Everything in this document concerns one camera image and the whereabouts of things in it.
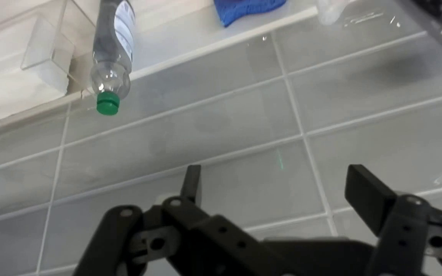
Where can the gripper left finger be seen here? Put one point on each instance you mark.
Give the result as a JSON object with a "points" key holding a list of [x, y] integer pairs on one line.
{"points": [[190, 226]]}

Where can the blue cloth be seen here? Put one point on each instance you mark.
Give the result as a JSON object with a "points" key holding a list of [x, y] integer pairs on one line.
{"points": [[244, 8]]}

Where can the clear plastic holder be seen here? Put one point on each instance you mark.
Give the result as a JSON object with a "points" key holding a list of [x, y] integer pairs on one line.
{"points": [[50, 57]]}

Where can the clear bottle with green cap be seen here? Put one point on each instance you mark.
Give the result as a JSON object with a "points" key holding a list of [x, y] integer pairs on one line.
{"points": [[111, 57]]}

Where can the clear plastic container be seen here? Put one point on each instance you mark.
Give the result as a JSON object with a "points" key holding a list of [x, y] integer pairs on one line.
{"points": [[330, 10]]}

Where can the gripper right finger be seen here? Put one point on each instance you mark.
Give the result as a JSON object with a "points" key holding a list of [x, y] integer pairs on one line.
{"points": [[393, 218]]}

